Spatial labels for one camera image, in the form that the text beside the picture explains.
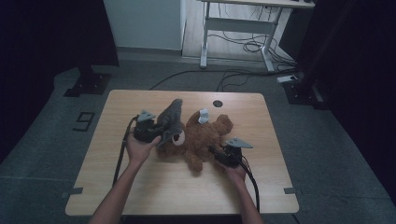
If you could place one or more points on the person's right hand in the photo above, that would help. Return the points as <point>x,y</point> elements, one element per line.
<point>236,174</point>

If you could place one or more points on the black stand base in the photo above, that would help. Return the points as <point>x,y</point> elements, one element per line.
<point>88,84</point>
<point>303,93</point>

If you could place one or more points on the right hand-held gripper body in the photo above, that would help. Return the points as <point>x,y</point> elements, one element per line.
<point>232,157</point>

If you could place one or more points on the white metal desk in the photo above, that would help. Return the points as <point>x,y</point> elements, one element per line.
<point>239,25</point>

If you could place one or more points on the brown teddy bear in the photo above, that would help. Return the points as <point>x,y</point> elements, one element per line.
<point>199,141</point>

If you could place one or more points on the dark curtain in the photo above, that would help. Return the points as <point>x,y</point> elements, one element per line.
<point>358,62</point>
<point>46,37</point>

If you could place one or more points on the person's left hand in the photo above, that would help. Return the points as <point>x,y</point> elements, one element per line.
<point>138,152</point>

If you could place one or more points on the grey tape strip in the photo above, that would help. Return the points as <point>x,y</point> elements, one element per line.
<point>292,190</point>
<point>73,192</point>

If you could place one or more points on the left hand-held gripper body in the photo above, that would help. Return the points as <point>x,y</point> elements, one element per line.
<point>145,130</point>

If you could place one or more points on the white power strip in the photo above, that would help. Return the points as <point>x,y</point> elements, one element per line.
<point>287,79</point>

